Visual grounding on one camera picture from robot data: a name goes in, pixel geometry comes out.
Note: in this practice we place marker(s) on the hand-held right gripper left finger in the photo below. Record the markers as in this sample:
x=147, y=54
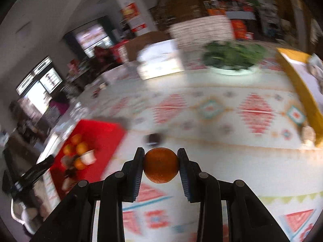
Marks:
x=135, y=179

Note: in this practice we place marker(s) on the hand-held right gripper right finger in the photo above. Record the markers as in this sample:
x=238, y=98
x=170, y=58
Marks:
x=185, y=179

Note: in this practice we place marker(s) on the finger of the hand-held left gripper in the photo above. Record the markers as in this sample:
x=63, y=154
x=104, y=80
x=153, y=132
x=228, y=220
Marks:
x=37, y=168

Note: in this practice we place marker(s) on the small orange mandarin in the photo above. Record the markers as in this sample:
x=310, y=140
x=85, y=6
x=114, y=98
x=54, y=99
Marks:
x=161, y=165
x=75, y=139

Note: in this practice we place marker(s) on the large red jujube date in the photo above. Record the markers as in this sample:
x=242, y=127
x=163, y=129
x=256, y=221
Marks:
x=71, y=173

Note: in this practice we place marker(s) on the dark plum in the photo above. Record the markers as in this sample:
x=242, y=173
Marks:
x=154, y=140

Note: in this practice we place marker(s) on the red tray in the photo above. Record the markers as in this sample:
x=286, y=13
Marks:
x=106, y=141

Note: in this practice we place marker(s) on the white plate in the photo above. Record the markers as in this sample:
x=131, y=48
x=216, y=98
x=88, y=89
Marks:
x=233, y=71

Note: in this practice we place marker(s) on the white tissue pack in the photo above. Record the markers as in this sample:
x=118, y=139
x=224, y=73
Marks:
x=159, y=60

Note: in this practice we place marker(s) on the red gift box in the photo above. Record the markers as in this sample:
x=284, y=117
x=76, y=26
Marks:
x=118, y=51

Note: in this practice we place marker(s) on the green spinach leaves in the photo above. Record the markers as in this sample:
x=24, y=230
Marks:
x=232, y=54

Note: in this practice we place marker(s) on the yellow cardboard box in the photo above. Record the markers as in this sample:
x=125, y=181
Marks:
x=302, y=88

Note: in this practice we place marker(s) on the white patterned pouch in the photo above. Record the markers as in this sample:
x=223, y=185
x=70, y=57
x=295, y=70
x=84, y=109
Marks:
x=316, y=68

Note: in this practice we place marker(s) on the red wall calendar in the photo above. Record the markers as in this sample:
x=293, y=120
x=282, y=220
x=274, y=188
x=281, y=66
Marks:
x=133, y=17

